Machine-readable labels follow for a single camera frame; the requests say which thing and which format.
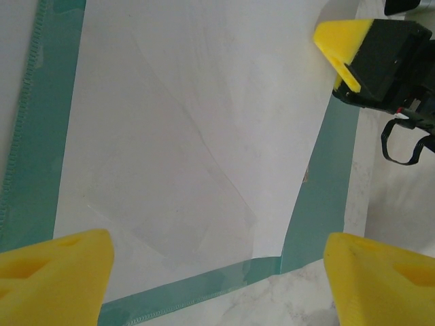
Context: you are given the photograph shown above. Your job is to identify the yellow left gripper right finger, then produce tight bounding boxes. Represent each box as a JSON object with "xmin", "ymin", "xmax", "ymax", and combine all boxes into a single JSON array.
[{"xmin": 322, "ymin": 232, "xmax": 435, "ymax": 326}]

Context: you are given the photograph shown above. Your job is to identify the clear plastic sleeve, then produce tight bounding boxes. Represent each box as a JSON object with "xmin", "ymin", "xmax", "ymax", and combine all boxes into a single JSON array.
[{"xmin": 86, "ymin": 25, "xmax": 259, "ymax": 272}]

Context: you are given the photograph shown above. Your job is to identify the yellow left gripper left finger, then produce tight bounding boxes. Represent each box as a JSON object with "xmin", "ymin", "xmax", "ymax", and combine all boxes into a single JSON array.
[{"xmin": 0, "ymin": 229, "xmax": 115, "ymax": 326}]

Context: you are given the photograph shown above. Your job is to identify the white paper sheet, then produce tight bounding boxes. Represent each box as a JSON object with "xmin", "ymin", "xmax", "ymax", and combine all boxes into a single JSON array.
[{"xmin": 52, "ymin": 0, "xmax": 337, "ymax": 303}]

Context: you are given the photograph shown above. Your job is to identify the right thin black camera cable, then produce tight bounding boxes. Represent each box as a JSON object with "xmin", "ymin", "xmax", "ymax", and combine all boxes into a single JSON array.
[{"xmin": 380, "ymin": 118, "xmax": 428, "ymax": 166}]

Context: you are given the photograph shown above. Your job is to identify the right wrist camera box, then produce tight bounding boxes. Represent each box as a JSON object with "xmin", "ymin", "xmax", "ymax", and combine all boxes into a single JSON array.
[{"xmin": 383, "ymin": 0, "xmax": 435, "ymax": 16}]

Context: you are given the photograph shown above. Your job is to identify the green file folder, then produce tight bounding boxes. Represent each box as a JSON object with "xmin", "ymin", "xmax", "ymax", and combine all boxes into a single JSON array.
[{"xmin": 0, "ymin": 0, "xmax": 360, "ymax": 326}]

